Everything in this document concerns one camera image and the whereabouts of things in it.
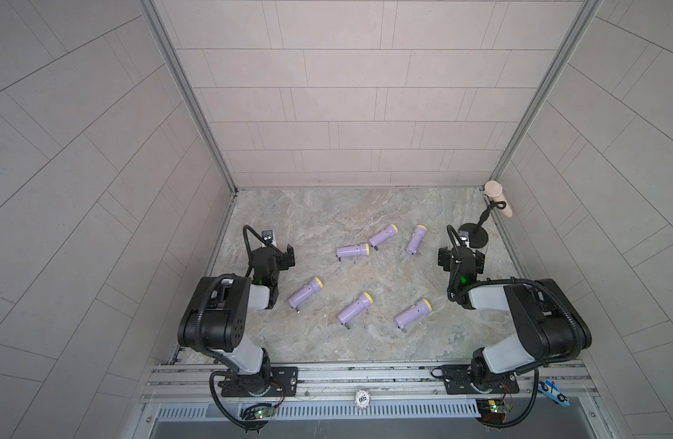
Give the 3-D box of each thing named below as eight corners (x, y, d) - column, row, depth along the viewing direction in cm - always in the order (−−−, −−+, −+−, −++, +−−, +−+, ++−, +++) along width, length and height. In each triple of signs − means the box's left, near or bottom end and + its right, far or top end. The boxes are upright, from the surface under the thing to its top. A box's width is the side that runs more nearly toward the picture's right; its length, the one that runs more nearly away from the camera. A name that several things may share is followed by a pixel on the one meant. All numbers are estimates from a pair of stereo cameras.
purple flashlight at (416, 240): (403, 250, 100) (405, 245, 97) (416, 229, 106) (418, 223, 103) (414, 256, 98) (416, 251, 95) (426, 233, 104) (428, 228, 102)
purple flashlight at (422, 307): (399, 331, 82) (401, 327, 79) (392, 320, 84) (394, 316, 81) (430, 312, 85) (433, 307, 82) (423, 302, 87) (426, 297, 84)
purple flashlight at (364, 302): (346, 330, 82) (346, 327, 79) (336, 319, 84) (336, 315, 81) (373, 303, 87) (374, 298, 84) (363, 293, 89) (364, 289, 86)
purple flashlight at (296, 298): (292, 310, 85) (290, 306, 83) (286, 302, 87) (284, 297, 84) (324, 287, 90) (324, 283, 88) (319, 280, 92) (318, 275, 89)
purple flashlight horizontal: (336, 257, 97) (335, 252, 94) (336, 249, 100) (336, 243, 97) (369, 258, 97) (370, 252, 94) (368, 249, 100) (369, 243, 97)
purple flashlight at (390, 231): (373, 251, 99) (374, 246, 96) (368, 245, 101) (368, 239, 98) (398, 235, 104) (399, 229, 101) (392, 229, 106) (393, 223, 103)
